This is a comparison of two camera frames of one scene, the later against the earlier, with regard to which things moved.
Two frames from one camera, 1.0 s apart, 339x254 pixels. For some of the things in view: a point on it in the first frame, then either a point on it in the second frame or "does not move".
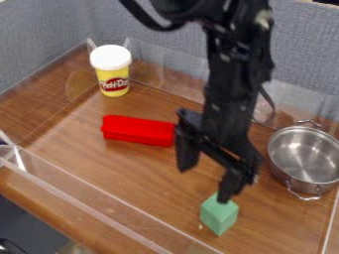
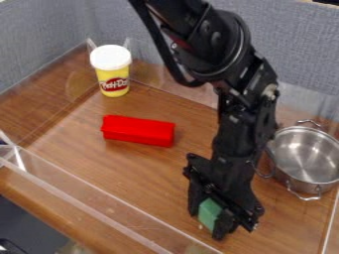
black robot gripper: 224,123 to 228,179
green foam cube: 218,214 does not move
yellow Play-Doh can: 111,60 does not move
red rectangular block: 138,130 does not move
